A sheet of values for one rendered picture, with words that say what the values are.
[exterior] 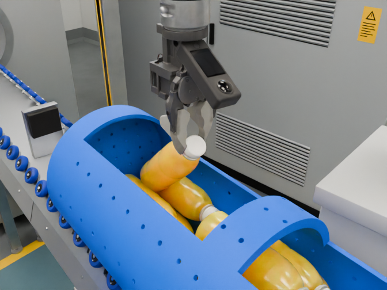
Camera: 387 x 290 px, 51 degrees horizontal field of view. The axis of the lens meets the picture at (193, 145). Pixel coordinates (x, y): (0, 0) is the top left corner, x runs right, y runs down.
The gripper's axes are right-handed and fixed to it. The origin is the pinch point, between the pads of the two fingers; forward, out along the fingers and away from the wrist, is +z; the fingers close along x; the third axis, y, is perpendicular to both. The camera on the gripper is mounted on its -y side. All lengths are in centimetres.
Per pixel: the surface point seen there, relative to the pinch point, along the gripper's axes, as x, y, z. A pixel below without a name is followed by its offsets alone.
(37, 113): 7, 62, 15
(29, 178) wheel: 16, 49, 26
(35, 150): 10, 63, 27
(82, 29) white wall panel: -193, 474, 106
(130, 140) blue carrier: 0.0, 22.0, 8.8
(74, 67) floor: -134, 376, 120
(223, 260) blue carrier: 12.8, -21.5, 1.9
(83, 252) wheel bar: 16.2, 18.2, 29.8
